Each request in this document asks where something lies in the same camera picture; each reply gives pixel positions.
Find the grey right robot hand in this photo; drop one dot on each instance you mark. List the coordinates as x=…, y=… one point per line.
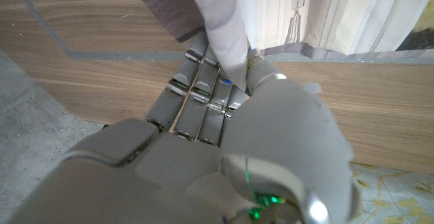
x=203, y=169

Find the sofa print cloth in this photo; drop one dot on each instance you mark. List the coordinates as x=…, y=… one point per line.
x=305, y=10

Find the floral print backdrop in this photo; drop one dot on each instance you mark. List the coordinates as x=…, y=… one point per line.
x=400, y=200

